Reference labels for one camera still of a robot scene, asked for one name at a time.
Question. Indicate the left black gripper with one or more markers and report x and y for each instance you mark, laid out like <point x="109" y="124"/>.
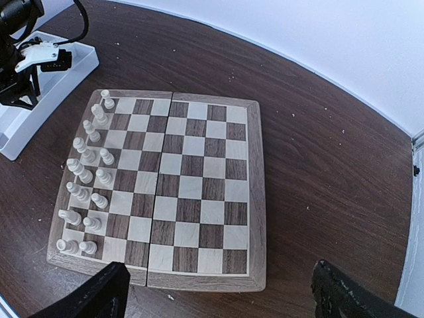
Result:
<point x="18" y="89"/>

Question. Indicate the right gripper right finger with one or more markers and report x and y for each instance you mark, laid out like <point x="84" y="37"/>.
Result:
<point x="337" y="295"/>

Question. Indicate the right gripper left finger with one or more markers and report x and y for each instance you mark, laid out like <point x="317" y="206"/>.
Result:
<point x="103" y="295"/>

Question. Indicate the white chess pawn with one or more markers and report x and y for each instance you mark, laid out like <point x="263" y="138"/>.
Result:
<point x="88" y="247"/>
<point x="92" y="223"/>
<point x="103" y="179"/>

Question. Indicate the white chess pawn corner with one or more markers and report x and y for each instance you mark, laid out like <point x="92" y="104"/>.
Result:
<point x="67" y="246"/>

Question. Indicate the white chess piece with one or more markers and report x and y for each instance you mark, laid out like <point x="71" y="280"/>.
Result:
<point x="81" y="147"/>
<point x="90" y="130"/>
<point x="99" y="114"/>
<point x="78" y="192"/>
<point x="70" y="216"/>
<point x="78" y="169"/>

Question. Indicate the white chess rook corner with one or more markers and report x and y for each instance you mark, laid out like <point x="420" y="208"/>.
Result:
<point x="109" y="103"/>

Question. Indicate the white chess pawn eleventh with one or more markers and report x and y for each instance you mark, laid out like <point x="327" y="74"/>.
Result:
<point x="99" y="200"/>

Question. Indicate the wooden chess board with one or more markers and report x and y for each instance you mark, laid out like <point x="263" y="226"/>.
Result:
<point x="188" y="208"/>

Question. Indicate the white plastic divided tray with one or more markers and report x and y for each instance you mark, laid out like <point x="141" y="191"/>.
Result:
<point x="19" y="125"/>

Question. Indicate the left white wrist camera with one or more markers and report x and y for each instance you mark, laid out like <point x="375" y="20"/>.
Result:
<point x="47" y="55"/>

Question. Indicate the right aluminium corner post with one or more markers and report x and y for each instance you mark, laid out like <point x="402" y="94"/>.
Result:
<point x="410" y="292"/>

